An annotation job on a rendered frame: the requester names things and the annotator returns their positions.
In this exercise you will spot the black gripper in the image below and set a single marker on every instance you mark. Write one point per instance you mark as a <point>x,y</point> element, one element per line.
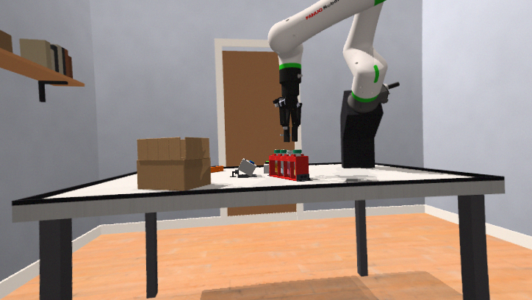
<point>290,93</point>

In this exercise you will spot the orange pocket multimeter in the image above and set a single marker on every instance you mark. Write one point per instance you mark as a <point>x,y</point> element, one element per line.
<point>216,169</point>

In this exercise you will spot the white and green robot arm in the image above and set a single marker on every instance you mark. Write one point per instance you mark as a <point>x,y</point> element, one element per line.
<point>367,66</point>

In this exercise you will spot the grey button panel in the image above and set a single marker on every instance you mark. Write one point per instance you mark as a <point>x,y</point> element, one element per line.
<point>246,167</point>

